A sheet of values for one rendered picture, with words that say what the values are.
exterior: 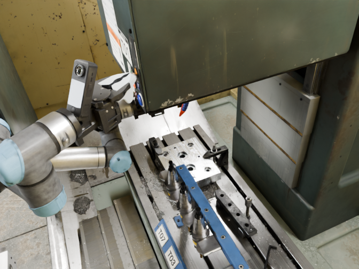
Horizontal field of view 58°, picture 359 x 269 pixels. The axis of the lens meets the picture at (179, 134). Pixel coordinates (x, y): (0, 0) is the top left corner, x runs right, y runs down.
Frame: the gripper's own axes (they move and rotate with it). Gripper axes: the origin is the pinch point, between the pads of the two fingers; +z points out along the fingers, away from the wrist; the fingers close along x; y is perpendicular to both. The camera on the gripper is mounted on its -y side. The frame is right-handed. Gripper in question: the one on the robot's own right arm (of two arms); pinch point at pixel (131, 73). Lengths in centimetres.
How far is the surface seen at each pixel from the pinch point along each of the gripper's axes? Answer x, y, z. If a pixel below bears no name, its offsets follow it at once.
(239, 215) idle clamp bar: 16, 78, 30
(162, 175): -9, 52, 13
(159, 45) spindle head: 5.6, -6.3, 4.9
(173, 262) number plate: 5, 80, -1
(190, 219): 11, 52, 3
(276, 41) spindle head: 21.9, 0.5, 32.7
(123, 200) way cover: -49, 101, 20
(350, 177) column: 47, 78, 76
